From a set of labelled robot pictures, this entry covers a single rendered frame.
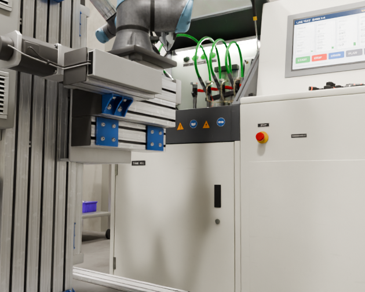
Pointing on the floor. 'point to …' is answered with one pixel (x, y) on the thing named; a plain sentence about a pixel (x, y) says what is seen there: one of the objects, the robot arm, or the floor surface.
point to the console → (307, 174)
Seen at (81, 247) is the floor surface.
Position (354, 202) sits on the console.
